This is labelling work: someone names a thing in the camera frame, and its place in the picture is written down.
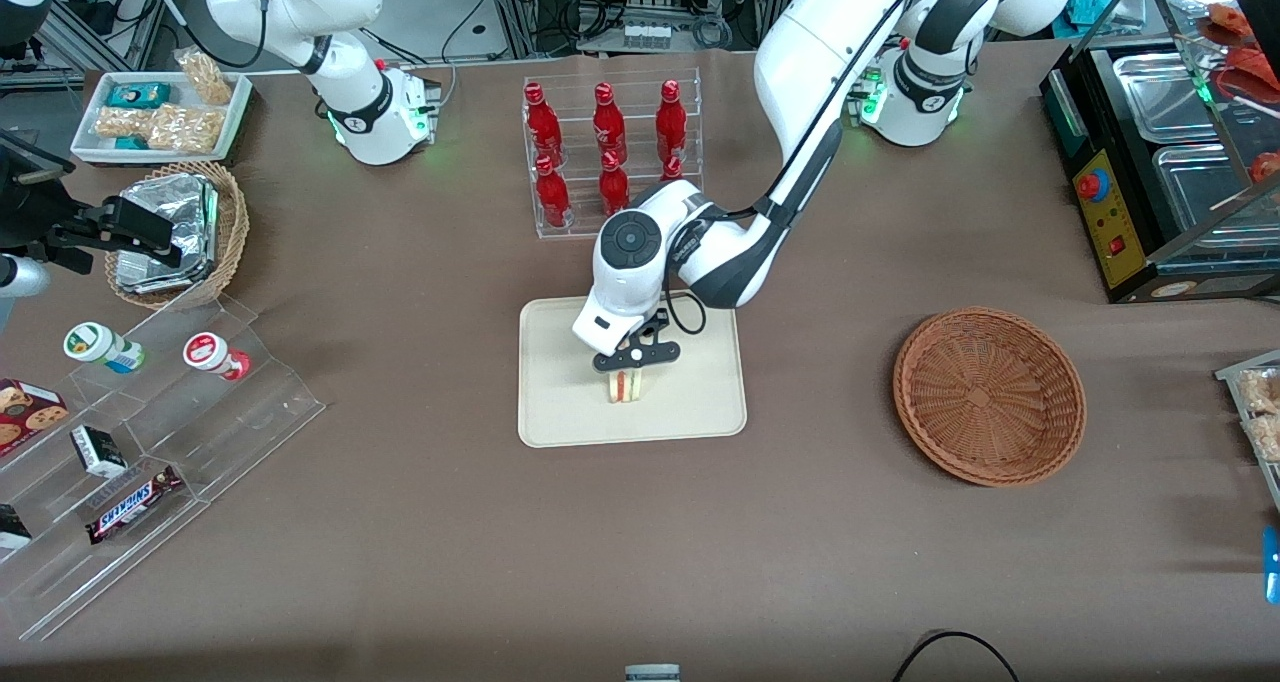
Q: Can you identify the foil wrapped food pack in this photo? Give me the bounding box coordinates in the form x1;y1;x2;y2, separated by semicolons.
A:
115;173;220;295

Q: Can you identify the white rectangular snack tray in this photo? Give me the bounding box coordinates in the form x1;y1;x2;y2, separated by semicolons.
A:
70;70;253;166

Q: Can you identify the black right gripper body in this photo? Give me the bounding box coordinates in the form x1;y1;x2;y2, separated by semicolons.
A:
0;127;101;255

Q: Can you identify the small black white box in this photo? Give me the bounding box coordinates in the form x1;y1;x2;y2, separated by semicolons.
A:
70;424;129;480

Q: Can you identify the red cookie box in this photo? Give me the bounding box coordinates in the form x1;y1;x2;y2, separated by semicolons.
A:
0;377;70;459

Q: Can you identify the clear acrylic bottle rack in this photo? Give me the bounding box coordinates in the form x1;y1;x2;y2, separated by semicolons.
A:
522;67;705;241

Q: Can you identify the green lid yogurt cup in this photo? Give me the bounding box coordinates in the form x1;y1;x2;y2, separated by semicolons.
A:
63;322;147;375

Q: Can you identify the rice cracker snack bag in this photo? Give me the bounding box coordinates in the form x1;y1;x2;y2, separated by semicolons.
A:
1233;367;1280;463

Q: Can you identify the teal snack box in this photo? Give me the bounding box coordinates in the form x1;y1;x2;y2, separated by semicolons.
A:
107;82;172;111

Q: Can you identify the beige rectangular tray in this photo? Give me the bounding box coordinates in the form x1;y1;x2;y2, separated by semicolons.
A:
517;288;749;449

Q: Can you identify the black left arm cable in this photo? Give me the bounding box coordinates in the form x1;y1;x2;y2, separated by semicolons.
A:
664;0;919;337

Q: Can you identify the clear acrylic step shelf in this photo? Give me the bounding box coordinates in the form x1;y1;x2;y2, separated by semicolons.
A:
0;292;327;643

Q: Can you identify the black food warmer appliance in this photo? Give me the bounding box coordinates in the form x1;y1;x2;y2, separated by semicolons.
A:
1039;0;1280;305

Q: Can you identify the clear bag of puffed snacks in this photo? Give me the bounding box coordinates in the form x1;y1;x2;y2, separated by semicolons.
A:
174;49;234;106
147;104;225;154
94;107;153;142

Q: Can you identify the black floor cable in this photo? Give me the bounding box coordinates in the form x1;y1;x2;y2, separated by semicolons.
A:
892;630;1021;682

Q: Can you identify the dark left wrist camera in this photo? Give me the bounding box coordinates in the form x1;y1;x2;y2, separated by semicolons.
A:
592;307;683;375

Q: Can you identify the Snickers chocolate bar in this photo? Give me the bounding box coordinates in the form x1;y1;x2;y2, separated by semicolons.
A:
85;464;185;546

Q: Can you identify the light woven wicker basket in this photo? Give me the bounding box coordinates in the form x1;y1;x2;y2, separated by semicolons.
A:
104;160;251;311

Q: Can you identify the red lid yogurt cup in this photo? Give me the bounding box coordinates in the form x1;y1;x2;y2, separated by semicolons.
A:
182;331;252;382

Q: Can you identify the metal tray with snacks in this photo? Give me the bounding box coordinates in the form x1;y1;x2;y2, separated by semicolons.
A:
1214;350;1280;513

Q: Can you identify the round brown wicker basket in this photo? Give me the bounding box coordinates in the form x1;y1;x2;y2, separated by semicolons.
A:
893;307;1088;488

